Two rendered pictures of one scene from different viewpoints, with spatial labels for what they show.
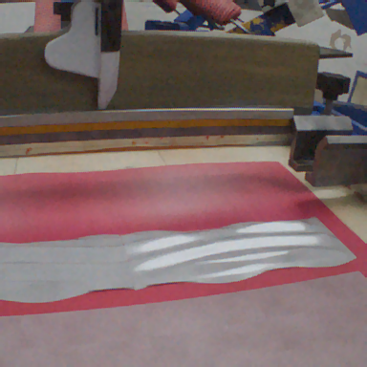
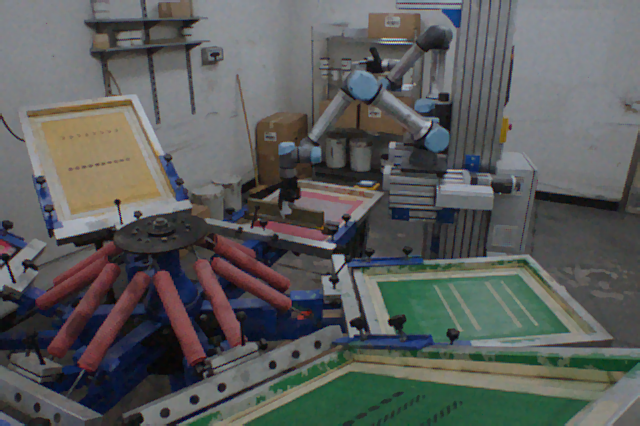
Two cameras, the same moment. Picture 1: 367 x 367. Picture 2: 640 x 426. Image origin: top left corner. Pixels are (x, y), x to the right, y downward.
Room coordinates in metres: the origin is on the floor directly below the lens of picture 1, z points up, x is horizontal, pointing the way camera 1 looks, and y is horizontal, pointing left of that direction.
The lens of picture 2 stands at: (1.81, 1.58, 1.94)
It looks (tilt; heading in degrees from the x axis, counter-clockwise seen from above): 23 degrees down; 221
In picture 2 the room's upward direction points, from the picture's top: straight up
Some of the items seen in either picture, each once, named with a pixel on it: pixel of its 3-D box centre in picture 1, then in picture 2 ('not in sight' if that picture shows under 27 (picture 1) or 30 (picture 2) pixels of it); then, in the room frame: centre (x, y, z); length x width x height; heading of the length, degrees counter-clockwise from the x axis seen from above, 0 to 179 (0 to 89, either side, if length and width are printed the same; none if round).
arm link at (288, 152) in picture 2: not in sight; (287, 155); (0.38, 0.09, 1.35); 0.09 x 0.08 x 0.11; 136
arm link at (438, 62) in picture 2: not in sight; (437, 73); (-0.77, 0.20, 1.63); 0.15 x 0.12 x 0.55; 5
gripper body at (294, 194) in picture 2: not in sight; (289, 188); (0.38, 0.10, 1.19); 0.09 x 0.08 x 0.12; 106
